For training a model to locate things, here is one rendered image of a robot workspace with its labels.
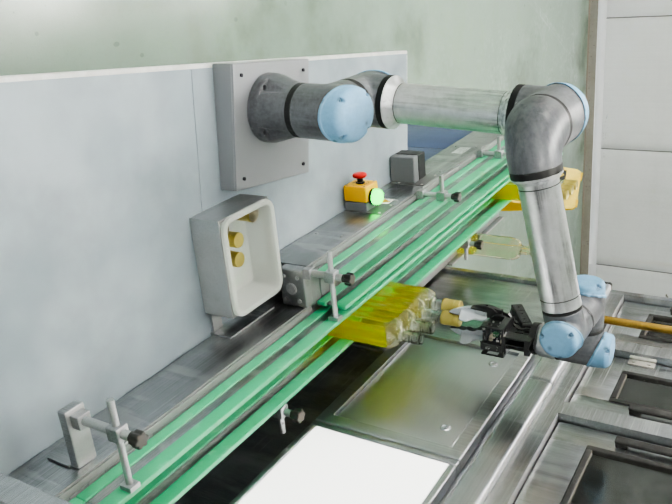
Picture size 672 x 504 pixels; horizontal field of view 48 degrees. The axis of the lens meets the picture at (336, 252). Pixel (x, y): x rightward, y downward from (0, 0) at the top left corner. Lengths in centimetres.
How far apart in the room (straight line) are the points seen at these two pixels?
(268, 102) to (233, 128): 9
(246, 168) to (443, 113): 43
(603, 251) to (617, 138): 116
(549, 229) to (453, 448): 48
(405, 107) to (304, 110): 21
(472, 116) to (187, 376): 77
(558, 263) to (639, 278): 661
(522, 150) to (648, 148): 624
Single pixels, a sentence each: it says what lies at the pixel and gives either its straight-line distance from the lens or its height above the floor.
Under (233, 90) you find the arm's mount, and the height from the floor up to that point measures 80.
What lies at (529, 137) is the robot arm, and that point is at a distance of 138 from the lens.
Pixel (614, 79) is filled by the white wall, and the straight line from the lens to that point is 753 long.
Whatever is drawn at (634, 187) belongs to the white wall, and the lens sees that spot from 773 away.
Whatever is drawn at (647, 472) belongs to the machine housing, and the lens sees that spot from 164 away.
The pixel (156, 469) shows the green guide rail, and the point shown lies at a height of 96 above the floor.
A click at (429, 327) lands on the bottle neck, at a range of 174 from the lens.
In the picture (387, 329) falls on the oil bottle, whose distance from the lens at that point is 170.
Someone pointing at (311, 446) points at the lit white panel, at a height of 103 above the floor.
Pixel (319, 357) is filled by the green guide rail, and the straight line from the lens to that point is 173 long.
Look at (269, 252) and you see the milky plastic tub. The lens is 170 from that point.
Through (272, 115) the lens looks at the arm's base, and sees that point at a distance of 161.
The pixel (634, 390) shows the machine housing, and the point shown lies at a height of 155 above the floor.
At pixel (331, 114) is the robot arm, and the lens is 153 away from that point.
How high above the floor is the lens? 182
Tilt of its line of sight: 31 degrees down
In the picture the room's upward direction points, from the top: 98 degrees clockwise
